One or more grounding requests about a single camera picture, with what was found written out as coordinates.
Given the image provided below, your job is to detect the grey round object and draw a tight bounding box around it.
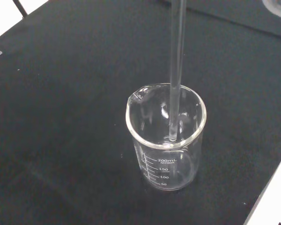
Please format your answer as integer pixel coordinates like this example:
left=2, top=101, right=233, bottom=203
left=261, top=0, right=281, bottom=17

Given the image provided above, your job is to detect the white test tube rack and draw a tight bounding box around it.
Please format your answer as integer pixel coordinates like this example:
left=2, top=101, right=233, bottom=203
left=242, top=153, right=281, bottom=225

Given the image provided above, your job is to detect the clear glass beaker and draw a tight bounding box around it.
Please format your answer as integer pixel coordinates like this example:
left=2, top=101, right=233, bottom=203
left=125, top=82, right=207, bottom=192

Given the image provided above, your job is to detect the black cloth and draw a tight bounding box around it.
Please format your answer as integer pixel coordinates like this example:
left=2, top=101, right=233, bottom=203
left=0, top=0, right=281, bottom=225

